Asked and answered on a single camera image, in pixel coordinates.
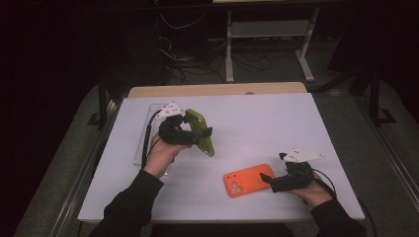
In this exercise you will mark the orange phone case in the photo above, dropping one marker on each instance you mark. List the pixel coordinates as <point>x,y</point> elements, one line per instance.
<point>247,180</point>

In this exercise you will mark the green phone case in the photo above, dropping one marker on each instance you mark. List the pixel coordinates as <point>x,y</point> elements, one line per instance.
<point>201,144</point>

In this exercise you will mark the white metal desk frame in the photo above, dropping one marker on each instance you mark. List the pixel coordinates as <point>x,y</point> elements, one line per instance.
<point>268,29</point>

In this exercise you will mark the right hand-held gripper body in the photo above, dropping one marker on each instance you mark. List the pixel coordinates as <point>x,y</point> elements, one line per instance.
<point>293,179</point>

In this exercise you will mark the person's right hand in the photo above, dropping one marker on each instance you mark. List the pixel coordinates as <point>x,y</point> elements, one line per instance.
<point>313,194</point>

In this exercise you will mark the metal floor rail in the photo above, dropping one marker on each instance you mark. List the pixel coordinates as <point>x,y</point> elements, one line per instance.
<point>388,151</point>
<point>82,171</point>

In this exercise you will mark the black metal stand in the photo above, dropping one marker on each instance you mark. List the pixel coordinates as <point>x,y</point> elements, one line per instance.
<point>102,98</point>
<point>375,98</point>

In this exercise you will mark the wooden table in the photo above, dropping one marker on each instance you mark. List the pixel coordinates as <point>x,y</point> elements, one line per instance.
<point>214,89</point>

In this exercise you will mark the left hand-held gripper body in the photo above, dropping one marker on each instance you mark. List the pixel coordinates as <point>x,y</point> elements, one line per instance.
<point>176,131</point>

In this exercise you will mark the clear plastic tray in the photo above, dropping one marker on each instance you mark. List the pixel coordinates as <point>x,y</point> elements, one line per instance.
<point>143,141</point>

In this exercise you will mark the white table cover board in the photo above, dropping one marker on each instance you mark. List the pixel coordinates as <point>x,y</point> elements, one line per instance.
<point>250,131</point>

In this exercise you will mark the person's left hand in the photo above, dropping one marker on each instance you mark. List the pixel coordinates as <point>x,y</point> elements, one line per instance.
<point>161,156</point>

